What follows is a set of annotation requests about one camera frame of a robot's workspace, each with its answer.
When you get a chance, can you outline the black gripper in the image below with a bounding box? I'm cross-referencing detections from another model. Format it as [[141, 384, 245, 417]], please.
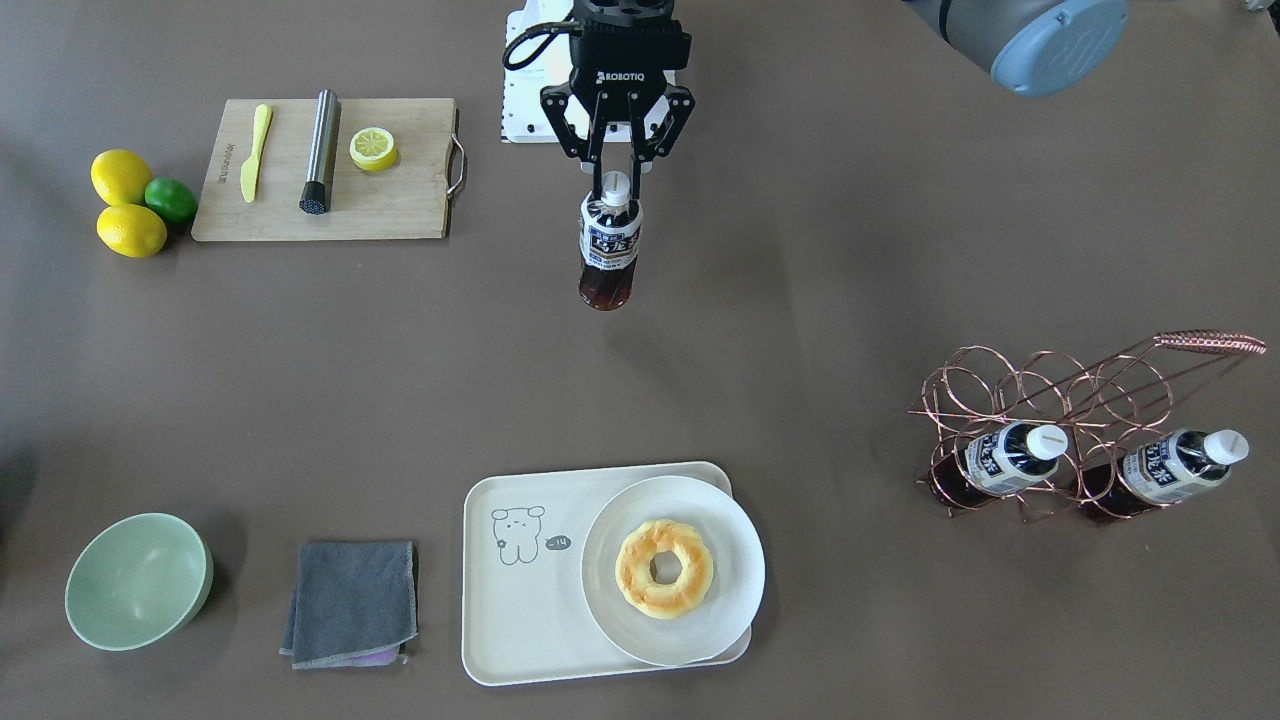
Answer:
[[540, 1, 692, 199]]

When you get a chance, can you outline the tea bottle taken from rack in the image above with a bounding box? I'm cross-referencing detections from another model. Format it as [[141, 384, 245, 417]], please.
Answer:
[[579, 170, 644, 311]]

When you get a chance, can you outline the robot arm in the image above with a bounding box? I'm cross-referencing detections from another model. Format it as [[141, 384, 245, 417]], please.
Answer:
[[502, 1, 1129, 184]]

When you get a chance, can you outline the cream rabbit tray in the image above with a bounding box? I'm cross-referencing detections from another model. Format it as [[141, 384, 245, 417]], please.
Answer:
[[461, 461, 751, 685]]

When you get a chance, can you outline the tea bottle front rack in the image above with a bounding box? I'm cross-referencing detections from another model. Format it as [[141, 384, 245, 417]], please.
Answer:
[[923, 421, 1069, 510]]

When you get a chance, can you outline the tea bottle rack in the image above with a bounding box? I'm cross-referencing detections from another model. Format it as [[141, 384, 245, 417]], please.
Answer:
[[923, 421, 1069, 510], [1080, 429, 1251, 523]]

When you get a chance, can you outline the tea bottle rear rack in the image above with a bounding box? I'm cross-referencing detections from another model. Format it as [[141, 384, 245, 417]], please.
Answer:
[[1080, 429, 1251, 523]]

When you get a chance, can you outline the bamboo cutting board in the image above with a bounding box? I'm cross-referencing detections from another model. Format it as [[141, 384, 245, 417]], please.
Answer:
[[191, 97, 465, 242]]

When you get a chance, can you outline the half lemon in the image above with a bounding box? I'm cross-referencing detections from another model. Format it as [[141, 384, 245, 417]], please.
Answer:
[[348, 127, 399, 173]]

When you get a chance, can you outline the yellow plastic knife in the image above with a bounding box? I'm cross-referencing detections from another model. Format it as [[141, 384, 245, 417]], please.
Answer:
[[239, 102, 274, 204]]

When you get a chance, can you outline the green lime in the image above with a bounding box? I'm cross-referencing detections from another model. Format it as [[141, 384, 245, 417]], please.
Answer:
[[143, 177, 198, 225]]

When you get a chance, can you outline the white round plate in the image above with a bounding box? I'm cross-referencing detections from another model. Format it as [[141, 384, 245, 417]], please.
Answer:
[[580, 475, 765, 666]]

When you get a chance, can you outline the glazed donut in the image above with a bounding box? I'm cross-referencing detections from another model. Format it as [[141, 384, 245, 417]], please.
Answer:
[[614, 518, 716, 620]]

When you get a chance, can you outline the yellow lemon lower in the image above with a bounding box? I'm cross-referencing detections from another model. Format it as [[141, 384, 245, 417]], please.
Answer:
[[96, 204, 169, 258]]

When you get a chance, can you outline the yellow lemon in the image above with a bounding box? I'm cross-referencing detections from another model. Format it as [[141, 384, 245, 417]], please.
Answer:
[[90, 149, 154, 206], [96, 204, 169, 258]]

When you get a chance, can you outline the yellow lemon upper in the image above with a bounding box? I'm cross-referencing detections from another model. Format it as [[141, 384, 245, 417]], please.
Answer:
[[90, 149, 154, 206]]

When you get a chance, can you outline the grey folded cloth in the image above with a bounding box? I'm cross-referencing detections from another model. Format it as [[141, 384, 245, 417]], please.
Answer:
[[279, 539, 419, 671]]

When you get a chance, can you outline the green bowl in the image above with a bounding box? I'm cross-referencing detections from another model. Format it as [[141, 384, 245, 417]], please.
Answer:
[[64, 512, 214, 652]]

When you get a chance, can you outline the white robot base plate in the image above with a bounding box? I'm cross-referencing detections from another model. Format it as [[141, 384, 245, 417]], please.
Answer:
[[499, 8, 681, 145]]

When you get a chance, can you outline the copper wire bottle rack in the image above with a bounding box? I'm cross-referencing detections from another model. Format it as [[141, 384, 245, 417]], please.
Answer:
[[911, 329, 1268, 520]]

